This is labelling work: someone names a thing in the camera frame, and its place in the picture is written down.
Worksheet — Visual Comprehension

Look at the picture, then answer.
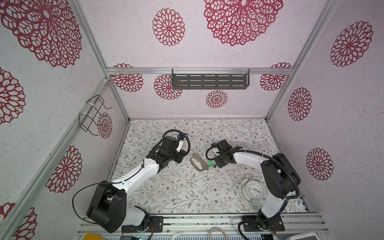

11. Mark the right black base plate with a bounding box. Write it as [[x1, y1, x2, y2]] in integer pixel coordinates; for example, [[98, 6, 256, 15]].
[[241, 215, 286, 232]]

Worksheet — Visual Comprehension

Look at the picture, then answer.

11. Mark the yellow object at bottom edge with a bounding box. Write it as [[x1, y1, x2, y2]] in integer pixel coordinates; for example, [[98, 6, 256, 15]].
[[83, 233, 105, 240]]

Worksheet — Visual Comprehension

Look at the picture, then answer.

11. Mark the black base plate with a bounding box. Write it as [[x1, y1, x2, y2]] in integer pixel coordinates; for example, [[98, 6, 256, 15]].
[[241, 215, 286, 232], [122, 216, 164, 234]]

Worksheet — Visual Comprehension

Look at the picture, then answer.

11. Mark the white cable loop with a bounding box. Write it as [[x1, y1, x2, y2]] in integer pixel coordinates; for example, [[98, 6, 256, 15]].
[[207, 227, 228, 240]]

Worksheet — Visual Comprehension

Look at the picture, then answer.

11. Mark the black wire wall basket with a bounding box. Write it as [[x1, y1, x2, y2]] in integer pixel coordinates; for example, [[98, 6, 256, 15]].
[[78, 95, 111, 136]]

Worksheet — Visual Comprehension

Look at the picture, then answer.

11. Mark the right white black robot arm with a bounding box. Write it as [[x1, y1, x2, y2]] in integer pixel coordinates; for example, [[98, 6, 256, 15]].
[[206, 140, 301, 225]]

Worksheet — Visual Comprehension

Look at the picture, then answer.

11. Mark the silver metal key bottle opener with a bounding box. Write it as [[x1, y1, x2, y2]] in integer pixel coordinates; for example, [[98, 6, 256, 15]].
[[190, 153, 210, 172]]

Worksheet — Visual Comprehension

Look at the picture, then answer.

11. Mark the white round alarm clock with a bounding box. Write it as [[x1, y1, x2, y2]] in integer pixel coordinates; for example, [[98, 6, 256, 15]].
[[242, 174, 267, 204]]

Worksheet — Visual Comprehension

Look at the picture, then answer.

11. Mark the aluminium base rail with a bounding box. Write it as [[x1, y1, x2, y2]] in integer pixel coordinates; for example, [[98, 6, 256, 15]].
[[72, 213, 330, 240]]

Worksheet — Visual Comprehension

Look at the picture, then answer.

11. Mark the white device at bottom edge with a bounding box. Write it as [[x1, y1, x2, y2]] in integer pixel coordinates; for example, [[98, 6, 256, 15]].
[[286, 233, 320, 240]]

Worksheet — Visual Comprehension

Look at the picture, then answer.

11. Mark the dark grey wall shelf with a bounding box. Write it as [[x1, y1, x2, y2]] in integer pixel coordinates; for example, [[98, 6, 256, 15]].
[[171, 69, 250, 90]]

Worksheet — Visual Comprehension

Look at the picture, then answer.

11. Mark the green key tag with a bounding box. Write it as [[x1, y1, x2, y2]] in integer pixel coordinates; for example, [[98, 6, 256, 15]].
[[207, 161, 217, 168]]

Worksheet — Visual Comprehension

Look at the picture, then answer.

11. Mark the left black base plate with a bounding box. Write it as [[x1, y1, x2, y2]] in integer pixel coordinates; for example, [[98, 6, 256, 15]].
[[122, 216, 164, 234]]

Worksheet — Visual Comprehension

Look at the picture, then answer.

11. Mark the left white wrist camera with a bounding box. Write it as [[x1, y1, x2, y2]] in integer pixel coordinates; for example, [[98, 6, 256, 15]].
[[176, 134, 188, 153]]

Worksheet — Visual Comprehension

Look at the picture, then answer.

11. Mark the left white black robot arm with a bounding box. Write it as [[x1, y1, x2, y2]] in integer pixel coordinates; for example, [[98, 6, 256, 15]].
[[86, 133, 191, 233]]

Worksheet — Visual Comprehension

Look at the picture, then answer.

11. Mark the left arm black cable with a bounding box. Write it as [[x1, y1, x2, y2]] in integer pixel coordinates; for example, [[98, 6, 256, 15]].
[[71, 158, 146, 225]]

